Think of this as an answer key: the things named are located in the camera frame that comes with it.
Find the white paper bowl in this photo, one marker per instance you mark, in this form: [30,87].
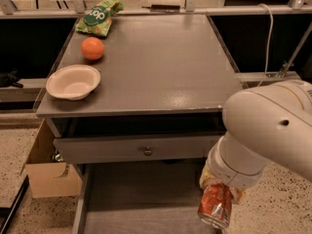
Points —
[73,82]

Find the grey drawer cabinet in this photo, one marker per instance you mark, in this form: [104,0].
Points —
[160,75]

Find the orange fruit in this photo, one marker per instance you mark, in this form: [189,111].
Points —
[92,48]

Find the grey top drawer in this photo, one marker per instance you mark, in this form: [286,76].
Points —
[107,149]

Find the red coke can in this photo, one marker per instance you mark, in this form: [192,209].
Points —
[216,206]

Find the cardboard box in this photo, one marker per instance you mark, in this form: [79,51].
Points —
[47,176]

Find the brass drawer knob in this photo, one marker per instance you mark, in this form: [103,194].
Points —
[147,151]

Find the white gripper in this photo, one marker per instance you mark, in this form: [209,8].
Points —
[227,172]

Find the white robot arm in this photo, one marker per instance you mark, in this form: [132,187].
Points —
[263,124]

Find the black object on shelf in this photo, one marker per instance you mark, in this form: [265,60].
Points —
[10,79]

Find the open grey middle drawer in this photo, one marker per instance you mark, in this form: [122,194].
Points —
[150,197]

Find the green chip bag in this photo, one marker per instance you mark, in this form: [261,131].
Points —
[98,21]

